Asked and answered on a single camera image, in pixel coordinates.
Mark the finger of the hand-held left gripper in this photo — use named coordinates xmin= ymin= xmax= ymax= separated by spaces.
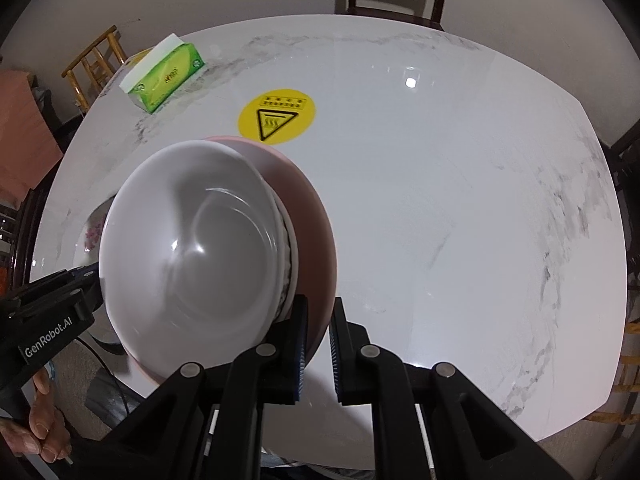
xmin=10 ymin=262 xmax=104 ymax=319

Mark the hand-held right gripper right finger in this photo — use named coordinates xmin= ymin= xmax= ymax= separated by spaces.
xmin=329 ymin=297 xmax=571 ymax=480

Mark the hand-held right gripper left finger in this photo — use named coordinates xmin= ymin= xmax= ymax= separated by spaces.
xmin=100 ymin=294 xmax=309 ymax=480

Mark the white plate with pink roses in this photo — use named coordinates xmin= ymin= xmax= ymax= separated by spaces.
xmin=80 ymin=195 xmax=117 ymax=272

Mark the plain pink bowl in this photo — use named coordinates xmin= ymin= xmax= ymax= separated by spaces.
xmin=125 ymin=134 xmax=339 ymax=387

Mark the white ribbed bowl yellow blue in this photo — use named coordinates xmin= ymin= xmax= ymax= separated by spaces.
xmin=98 ymin=140 xmax=282 ymax=362

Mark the person's left hand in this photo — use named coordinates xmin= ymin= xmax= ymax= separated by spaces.
xmin=0 ymin=369 xmax=72 ymax=464

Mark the orange cloth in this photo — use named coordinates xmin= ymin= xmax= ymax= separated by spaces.
xmin=0 ymin=68 xmax=65 ymax=197

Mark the bamboo chair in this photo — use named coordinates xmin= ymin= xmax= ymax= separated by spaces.
xmin=60 ymin=24 xmax=132 ymax=114

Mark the green tissue pack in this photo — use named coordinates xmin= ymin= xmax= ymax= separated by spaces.
xmin=120 ymin=33 xmax=206 ymax=115

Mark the round yellow warning sticker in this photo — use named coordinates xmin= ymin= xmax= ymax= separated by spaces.
xmin=236 ymin=90 xmax=317 ymax=145

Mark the black cable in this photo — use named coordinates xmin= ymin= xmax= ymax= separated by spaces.
xmin=74 ymin=334 xmax=147 ymax=413

